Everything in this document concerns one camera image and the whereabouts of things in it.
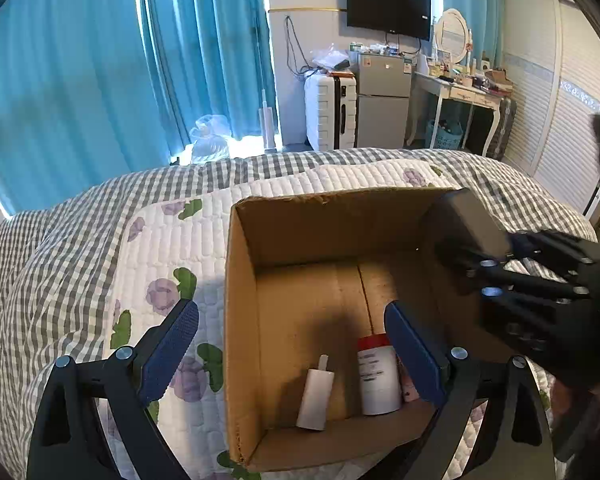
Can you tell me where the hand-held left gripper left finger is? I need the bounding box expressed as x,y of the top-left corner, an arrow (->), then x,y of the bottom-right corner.
26,298 -> 200,480

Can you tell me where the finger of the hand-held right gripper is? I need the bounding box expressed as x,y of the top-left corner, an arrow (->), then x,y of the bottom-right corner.
466,259 -> 593,361
500,230 -> 600,281

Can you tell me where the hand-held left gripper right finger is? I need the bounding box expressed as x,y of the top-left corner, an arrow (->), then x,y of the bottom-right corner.
383,300 -> 557,480

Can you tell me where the black rectangular box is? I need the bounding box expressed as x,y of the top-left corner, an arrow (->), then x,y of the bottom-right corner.
422,188 -> 514,297

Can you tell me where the brown cardboard box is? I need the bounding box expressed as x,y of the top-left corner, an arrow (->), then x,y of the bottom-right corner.
223,187 -> 487,472

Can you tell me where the small pink packet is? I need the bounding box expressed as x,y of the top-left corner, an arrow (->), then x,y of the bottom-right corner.
398,362 -> 421,404

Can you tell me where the white bottle with red cap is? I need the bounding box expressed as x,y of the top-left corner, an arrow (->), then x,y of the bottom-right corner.
356,334 -> 404,416

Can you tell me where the white pump bottle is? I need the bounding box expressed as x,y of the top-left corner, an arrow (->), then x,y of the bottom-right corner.
296,354 -> 335,432

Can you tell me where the floral quilted bed mat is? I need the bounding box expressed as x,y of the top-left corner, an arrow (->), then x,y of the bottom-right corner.
98,158 -> 551,480

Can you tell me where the dark grey suitcase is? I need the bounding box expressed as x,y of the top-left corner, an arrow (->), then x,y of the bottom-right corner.
466,95 -> 518,161

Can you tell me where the grey checkered bed blanket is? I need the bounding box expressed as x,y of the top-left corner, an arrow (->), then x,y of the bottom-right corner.
0,147 -> 599,480

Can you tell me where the teal plastic basket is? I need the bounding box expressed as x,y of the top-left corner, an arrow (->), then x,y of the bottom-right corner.
425,119 -> 465,150

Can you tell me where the white louvred wardrobe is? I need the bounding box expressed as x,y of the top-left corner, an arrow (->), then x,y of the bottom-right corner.
495,0 -> 600,221

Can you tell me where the white vanity table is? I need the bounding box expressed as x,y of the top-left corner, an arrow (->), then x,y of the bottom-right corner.
404,69 -> 507,157

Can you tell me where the clear plastic bag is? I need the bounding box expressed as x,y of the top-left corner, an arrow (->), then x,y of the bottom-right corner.
189,114 -> 232,163

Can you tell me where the silver small refrigerator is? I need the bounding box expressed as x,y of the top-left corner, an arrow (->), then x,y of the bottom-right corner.
355,51 -> 415,149

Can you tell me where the white oval vanity mirror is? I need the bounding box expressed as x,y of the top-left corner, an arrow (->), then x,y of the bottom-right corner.
434,8 -> 469,66

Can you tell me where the white upright lint roller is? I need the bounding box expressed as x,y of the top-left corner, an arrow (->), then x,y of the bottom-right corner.
260,88 -> 282,154

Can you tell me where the white hard-shell suitcase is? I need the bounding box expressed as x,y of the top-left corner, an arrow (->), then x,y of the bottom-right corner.
303,71 -> 358,152

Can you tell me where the teal window curtain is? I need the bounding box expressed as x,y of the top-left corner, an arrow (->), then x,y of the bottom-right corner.
0,0 -> 279,215

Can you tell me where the black wall television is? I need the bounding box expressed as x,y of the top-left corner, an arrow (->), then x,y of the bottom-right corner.
345,0 -> 432,42

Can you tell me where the black hanging cable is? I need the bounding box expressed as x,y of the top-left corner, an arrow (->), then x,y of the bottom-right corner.
284,15 -> 311,77

